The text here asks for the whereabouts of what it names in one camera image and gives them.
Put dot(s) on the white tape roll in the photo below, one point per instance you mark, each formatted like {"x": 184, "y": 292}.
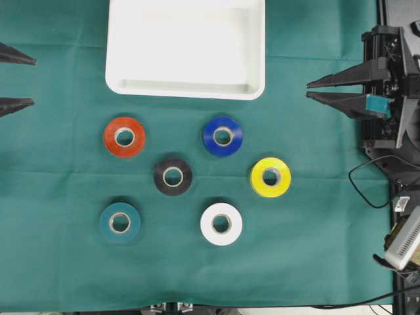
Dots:
{"x": 234, "y": 220}

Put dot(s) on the black tape roll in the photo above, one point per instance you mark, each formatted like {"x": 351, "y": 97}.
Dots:
{"x": 163, "y": 167}

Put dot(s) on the white plastic tray case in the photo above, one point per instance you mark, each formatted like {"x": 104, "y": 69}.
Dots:
{"x": 192, "y": 49}

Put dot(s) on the green tape roll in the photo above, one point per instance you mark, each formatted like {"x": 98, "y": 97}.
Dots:
{"x": 120, "y": 223}

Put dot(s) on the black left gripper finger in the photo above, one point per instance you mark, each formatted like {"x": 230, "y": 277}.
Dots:
{"x": 9, "y": 54}
{"x": 12, "y": 105}

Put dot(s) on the green table cloth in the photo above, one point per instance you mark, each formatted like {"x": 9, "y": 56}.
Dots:
{"x": 313, "y": 245}

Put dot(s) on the yellow tape roll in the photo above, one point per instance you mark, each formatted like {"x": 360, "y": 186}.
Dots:
{"x": 270, "y": 177}

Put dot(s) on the red tape roll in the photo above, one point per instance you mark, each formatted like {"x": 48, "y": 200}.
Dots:
{"x": 119, "y": 125}

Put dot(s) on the blue tape roll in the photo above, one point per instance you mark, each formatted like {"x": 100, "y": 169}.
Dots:
{"x": 227, "y": 124}

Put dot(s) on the grey perforated metal box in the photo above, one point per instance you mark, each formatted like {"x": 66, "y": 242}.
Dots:
{"x": 405, "y": 243}

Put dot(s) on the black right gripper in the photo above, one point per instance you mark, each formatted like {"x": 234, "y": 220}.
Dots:
{"x": 393, "y": 105}

